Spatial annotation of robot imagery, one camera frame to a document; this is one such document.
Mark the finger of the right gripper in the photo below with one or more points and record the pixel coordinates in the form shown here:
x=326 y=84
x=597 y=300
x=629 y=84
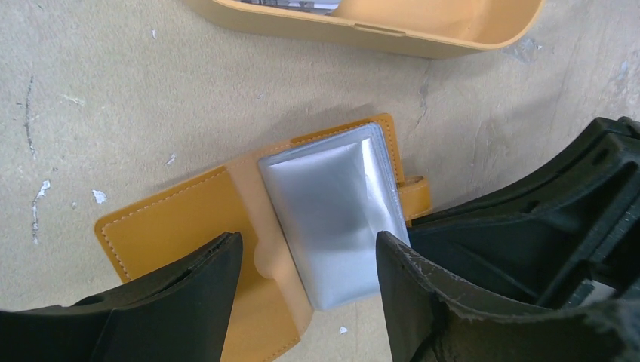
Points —
x=542 y=240

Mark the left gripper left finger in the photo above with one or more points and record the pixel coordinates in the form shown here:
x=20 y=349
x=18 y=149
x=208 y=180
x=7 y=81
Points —
x=179 y=312

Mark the yellow oval plastic tray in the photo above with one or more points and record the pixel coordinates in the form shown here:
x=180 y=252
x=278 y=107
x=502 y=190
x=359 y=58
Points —
x=429 y=29

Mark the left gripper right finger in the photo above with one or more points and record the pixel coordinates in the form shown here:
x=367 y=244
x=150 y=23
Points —
x=432 y=314

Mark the white credit card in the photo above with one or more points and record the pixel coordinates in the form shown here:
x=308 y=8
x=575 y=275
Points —
x=322 y=7

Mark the yellow leather card holder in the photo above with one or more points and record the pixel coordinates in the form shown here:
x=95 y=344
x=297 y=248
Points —
x=270 y=312

